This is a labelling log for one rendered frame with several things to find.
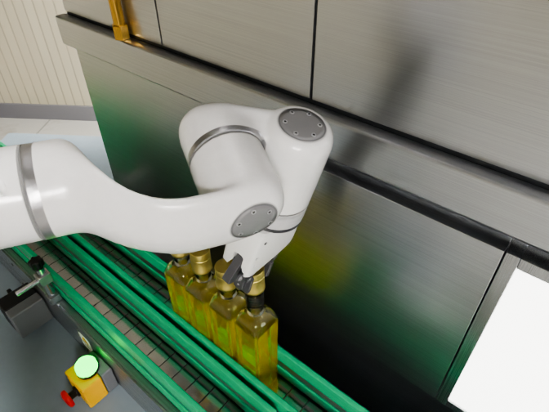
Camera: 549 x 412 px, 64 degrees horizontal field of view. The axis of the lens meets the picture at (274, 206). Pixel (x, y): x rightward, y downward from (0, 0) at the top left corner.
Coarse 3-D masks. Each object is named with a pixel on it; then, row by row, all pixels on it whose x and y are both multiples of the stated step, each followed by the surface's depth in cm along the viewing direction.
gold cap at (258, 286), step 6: (264, 270) 65; (252, 276) 64; (258, 276) 64; (264, 276) 66; (258, 282) 65; (264, 282) 66; (252, 288) 65; (258, 288) 66; (264, 288) 67; (252, 294) 66; (258, 294) 66
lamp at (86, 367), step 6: (78, 360) 91; (84, 360) 90; (90, 360) 91; (96, 360) 93; (78, 366) 90; (84, 366) 90; (90, 366) 90; (96, 366) 91; (78, 372) 89; (84, 372) 89; (90, 372) 90; (96, 372) 91; (84, 378) 90
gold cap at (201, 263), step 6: (198, 252) 72; (204, 252) 72; (192, 258) 72; (198, 258) 71; (204, 258) 72; (210, 258) 73; (192, 264) 73; (198, 264) 72; (204, 264) 72; (210, 264) 74; (192, 270) 74; (198, 270) 73; (204, 270) 73; (210, 270) 74
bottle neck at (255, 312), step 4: (248, 296) 67; (252, 296) 67; (256, 296) 67; (260, 296) 67; (264, 296) 69; (248, 300) 68; (252, 300) 68; (256, 300) 68; (260, 300) 68; (264, 300) 70; (248, 304) 68; (252, 304) 68; (256, 304) 68; (260, 304) 68; (248, 308) 69; (252, 308) 69; (256, 308) 69; (260, 308) 69; (264, 308) 71; (248, 312) 70; (252, 312) 70; (256, 312) 69; (260, 312) 70; (252, 316) 70; (256, 316) 70
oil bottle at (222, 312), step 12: (216, 300) 73; (228, 300) 73; (240, 300) 73; (216, 312) 74; (228, 312) 72; (216, 324) 76; (228, 324) 73; (216, 336) 79; (228, 336) 76; (228, 348) 79
